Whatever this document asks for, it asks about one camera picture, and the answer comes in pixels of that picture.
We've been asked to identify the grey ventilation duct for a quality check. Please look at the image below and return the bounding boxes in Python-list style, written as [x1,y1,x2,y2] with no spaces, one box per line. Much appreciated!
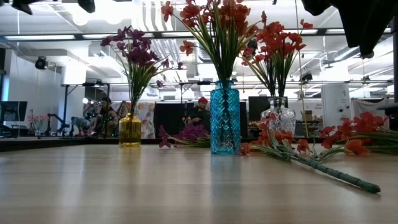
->
[323,46,363,68]

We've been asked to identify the person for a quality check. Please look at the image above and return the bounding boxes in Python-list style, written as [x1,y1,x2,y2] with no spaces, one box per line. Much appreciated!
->
[90,96,121,138]
[188,96,212,133]

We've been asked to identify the white cabinet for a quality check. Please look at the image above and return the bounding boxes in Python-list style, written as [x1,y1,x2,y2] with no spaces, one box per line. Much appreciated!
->
[321,83,352,128]

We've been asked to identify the thin yellow pole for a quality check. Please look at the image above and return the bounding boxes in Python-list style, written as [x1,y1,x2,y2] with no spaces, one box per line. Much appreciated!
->
[294,0,310,138]

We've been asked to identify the colourful floral cloth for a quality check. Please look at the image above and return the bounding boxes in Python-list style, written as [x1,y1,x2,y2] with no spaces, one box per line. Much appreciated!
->
[116,101,155,139]

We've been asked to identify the orange artificial flower bunch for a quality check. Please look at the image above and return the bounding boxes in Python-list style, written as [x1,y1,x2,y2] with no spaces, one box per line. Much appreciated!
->
[160,0,231,82]
[241,112,382,194]
[217,0,268,82]
[178,0,246,82]

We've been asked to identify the black background rig frame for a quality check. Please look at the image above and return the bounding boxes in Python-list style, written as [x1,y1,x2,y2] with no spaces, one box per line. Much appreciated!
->
[60,81,110,138]
[178,80,229,103]

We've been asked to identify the grey cloth cover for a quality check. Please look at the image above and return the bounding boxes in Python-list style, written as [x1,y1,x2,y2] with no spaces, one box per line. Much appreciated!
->
[353,98,394,121]

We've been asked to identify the dark background monitor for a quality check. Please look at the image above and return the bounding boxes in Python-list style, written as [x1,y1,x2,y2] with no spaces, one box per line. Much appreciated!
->
[0,101,28,123]

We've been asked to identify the purple artificial flower bunch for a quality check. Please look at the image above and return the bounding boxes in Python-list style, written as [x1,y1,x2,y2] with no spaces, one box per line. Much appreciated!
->
[124,46,185,116]
[99,26,170,116]
[157,123,212,149]

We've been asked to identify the clear cut glass vase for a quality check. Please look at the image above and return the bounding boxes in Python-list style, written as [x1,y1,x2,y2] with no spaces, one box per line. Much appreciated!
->
[260,96,297,136]

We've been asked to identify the red artificial flower bunch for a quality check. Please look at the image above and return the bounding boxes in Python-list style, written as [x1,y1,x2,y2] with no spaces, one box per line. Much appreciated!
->
[257,18,315,98]
[319,111,398,156]
[241,37,280,98]

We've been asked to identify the black overhead beam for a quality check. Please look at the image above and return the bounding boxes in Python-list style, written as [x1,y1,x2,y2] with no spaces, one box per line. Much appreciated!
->
[0,27,393,43]

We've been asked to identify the black vertical post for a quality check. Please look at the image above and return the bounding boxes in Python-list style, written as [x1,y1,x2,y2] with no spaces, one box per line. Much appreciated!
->
[392,18,398,103]

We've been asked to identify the black chair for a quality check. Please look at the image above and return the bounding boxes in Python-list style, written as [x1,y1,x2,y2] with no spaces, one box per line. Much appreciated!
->
[377,104,398,131]

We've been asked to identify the blue textured glass vase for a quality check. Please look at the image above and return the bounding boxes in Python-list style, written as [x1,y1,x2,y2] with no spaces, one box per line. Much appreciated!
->
[210,80,241,156]

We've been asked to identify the black partition panel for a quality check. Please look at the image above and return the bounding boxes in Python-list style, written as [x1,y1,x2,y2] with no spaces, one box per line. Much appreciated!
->
[154,102,190,138]

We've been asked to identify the yellow glass vase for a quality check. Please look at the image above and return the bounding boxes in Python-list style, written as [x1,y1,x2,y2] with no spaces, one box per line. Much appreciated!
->
[119,112,142,147]

